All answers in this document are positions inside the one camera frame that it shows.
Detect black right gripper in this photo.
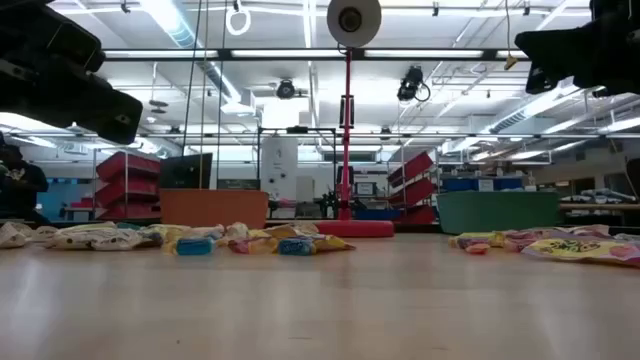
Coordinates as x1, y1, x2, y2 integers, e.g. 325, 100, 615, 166
514, 0, 640, 97

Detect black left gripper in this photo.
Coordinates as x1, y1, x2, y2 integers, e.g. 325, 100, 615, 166
0, 0, 144, 146

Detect white candy bar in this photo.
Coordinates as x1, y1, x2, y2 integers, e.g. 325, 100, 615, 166
44, 230, 109, 251
189, 224, 226, 241
0, 222, 30, 250
569, 224, 613, 239
224, 221, 250, 239
92, 228, 147, 251
28, 225, 60, 243

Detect red wrapped hard candy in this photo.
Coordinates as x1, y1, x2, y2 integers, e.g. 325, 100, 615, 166
227, 236, 279, 256
502, 232, 540, 253

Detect red storage bin rack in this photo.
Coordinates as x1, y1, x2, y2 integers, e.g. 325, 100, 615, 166
69, 151, 162, 222
385, 150, 439, 226

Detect black monitor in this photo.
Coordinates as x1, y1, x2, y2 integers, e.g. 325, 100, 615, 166
158, 152, 214, 191

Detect blue partition panel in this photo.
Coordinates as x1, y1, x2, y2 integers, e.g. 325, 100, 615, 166
37, 177, 97, 221

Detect person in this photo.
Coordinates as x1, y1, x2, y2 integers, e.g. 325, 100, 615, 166
0, 132, 50, 225

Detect orange plastic bin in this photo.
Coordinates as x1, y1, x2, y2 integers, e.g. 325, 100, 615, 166
159, 188, 270, 231

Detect blue storage bins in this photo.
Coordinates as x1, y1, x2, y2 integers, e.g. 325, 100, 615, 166
441, 175, 525, 194

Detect wooden workbench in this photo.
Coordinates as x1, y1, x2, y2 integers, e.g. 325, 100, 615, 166
558, 201, 640, 213

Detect teal green plastic bin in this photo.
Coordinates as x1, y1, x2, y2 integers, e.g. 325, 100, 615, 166
436, 190, 561, 236

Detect white cabinet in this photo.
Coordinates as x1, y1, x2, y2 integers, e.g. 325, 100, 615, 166
259, 136, 300, 202

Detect red desk lamp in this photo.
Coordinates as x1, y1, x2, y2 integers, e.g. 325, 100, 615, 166
314, 0, 396, 239

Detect yellow hanging cord plug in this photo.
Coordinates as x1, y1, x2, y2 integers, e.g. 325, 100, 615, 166
503, 0, 519, 72

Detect black hanging cable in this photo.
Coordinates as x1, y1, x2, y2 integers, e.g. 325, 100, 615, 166
180, 0, 204, 144

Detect grey hanging cable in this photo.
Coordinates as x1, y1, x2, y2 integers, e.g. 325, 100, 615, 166
215, 0, 230, 190

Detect black overhead frame beam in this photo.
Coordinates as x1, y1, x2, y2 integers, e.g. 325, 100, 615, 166
102, 47, 532, 63

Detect black camera with cable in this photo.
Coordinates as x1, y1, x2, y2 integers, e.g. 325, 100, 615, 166
396, 64, 433, 104

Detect white hanging ring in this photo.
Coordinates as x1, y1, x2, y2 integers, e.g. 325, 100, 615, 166
224, 4, 253, 37

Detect black round overhead camera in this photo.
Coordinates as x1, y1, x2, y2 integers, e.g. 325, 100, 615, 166
274, 77, 299, 101

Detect black metal stand frame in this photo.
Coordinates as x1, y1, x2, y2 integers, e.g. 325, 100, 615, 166
256, 125, 338, 221

